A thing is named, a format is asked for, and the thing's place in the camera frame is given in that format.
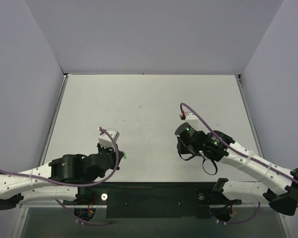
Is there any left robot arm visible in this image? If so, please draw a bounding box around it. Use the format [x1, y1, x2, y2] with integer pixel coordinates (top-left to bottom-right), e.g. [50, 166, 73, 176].
[0, 145, 125, 210]

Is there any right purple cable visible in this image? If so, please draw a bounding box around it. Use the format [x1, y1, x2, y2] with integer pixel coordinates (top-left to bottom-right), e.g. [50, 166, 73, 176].
[180, 103, 298, 194]

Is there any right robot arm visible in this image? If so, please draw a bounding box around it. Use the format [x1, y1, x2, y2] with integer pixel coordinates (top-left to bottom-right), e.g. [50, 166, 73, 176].
[175, 122, 298, 216]

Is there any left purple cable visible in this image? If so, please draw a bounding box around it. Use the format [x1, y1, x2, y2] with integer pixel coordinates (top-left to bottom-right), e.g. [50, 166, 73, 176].
[0, 127, 121, 186]

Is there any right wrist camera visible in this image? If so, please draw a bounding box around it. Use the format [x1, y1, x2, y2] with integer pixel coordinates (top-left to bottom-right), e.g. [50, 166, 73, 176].
[179, 112, 199, 129]

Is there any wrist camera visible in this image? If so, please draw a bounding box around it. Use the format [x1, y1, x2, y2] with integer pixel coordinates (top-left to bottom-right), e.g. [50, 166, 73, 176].
[179, 112, 199, 129]
[98, 127, 120, 148]

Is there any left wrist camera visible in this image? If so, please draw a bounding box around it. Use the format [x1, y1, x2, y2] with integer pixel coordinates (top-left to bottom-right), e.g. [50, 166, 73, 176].
[98, 127, 120, 148]

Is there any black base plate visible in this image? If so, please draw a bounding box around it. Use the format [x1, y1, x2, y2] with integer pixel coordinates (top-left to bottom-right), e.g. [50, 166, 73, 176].
[64, 182, 241, 218]

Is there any purple cable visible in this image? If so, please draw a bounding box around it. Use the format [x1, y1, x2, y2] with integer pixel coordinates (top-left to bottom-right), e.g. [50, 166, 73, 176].
[0, 127, 121, 186]
[180, 103, 298, 194]

